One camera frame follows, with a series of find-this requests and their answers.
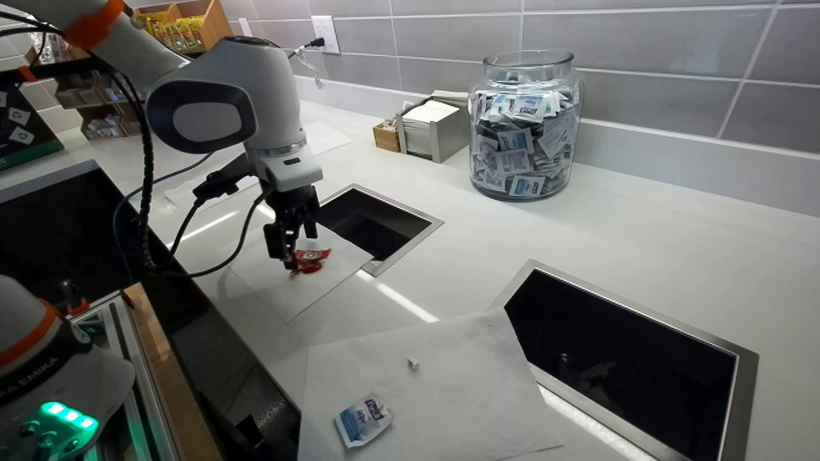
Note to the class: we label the wooden base board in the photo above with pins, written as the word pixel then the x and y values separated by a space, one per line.
pixel 174 384

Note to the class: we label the small steel waste bin opening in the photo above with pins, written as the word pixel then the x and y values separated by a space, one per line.
pixel 423 227

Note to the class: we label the white paper sheet with crumb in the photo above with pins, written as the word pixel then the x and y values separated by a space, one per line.
pixel 444 392

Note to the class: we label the wooden sachet tray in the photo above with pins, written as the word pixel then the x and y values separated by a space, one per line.
pixel 387 137

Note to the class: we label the blue white sachet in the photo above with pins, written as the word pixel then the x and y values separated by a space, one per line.
pixel 362 423

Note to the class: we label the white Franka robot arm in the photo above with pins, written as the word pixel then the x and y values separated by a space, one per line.
pixel 256 79

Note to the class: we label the red sachet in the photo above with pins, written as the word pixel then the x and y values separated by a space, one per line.
pixel 309 261

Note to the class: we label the cardboard box with yellow items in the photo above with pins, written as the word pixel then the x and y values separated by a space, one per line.
pixel 183 26

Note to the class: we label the glass jar of sachets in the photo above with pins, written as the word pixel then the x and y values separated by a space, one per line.
pixel 523 137

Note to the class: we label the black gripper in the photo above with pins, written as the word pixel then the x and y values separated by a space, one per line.
pixel 295 207

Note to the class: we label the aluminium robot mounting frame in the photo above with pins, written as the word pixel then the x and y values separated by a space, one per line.
pixel 129 410

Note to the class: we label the cluttered shelf with boxes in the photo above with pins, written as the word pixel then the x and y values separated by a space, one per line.
pixel 86 111

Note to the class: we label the metal napkin dispenser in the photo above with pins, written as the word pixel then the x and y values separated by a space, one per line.
pixel 437 128

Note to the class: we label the small white crumb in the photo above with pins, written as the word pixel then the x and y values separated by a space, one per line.
pixel 414 365

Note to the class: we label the white wall outlet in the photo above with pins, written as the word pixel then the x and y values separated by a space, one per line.
pixel 327 35

